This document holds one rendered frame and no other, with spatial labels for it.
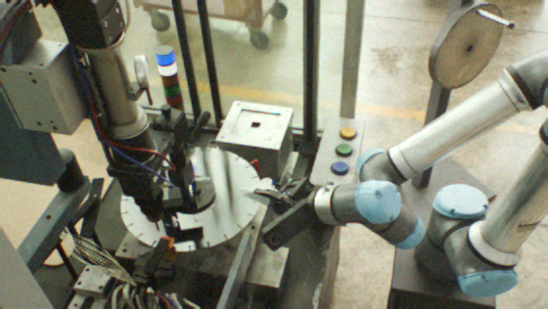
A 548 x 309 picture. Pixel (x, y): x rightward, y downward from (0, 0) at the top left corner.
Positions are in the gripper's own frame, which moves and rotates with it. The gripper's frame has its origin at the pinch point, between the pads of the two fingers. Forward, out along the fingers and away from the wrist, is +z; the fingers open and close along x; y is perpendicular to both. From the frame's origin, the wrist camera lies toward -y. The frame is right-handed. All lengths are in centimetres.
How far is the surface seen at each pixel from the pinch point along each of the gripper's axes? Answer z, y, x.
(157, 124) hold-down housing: -2.9, -8.4, 29.1
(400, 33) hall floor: 105, 241, -49
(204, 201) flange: 13.2, -0.8, 5.0
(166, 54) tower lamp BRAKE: 22.8, 20.1, 35.3
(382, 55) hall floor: 105, 213, -49
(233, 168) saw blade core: 14.9, 12.3, 4.9
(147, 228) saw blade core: 19.2, -13.0, 7.8
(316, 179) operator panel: 3.6, 24.2, -9.0
